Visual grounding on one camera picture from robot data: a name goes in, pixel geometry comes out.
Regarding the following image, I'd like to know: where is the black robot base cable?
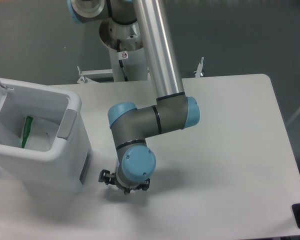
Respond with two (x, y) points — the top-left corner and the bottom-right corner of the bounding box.
(116, 39), (129, 82)

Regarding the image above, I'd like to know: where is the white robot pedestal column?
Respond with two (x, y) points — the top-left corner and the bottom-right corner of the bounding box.
(108, 48), (149, 82)

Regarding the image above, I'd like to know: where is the white pedestal base frame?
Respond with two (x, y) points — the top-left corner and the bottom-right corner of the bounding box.
(76, 56), (205, 84)

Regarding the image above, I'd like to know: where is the crushed clear plastic bottle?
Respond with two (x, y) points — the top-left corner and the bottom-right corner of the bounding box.
(114, 159), (120, 173)

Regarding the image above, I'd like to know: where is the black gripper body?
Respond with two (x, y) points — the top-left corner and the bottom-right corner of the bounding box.
(114, 175), (139, 194)

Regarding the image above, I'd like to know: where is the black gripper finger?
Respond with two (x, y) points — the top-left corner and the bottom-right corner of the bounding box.
(98, 169), (117, 186)
(123, 178), (150, 195)

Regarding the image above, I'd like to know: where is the white trash can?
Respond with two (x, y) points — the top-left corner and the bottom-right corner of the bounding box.
(0, 78), (91, 193)

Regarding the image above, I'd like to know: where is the white plastic packaging bag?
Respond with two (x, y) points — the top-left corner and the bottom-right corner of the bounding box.
(20, 115), (59, 152)

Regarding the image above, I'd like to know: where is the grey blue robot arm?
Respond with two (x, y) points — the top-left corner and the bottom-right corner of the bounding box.
(67, 0), (200, 194)

